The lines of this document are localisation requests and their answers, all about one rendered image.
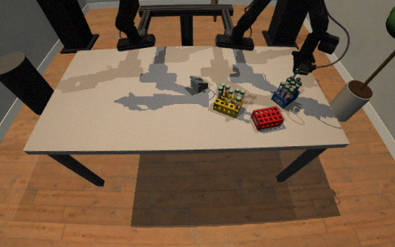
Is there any red tube rack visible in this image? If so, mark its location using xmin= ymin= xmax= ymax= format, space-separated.
xmin=251 ymin=106 xmax=284 ymax=130

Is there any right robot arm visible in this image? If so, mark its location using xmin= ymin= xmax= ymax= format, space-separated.
xmin=115 ymin=0 xmax=154 ymax=48

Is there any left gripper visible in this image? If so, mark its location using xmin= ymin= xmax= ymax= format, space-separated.
xmin=292 ymin=45 xmax=316 ymax=72

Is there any blue tube rack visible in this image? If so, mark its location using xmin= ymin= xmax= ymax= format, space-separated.
xmin=271 ymin=90 xmax=300 ymax=109

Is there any yellow tube rack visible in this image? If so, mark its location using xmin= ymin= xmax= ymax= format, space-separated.
xmin=213 ymin=94 xmax=243 ymax=118

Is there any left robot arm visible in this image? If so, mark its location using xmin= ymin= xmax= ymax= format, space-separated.
xmin=217 ymin=0 xmax=339 ymax=76

